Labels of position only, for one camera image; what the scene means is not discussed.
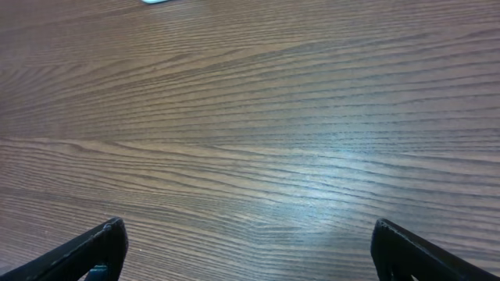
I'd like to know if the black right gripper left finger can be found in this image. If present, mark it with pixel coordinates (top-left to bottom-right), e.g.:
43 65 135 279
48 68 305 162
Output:
1 217 128 281

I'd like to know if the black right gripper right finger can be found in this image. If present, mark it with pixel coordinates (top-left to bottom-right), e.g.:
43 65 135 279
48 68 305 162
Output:
370 219 499 281

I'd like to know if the white barcode scanner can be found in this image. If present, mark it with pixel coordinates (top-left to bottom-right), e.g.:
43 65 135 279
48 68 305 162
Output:
142 0 169 5

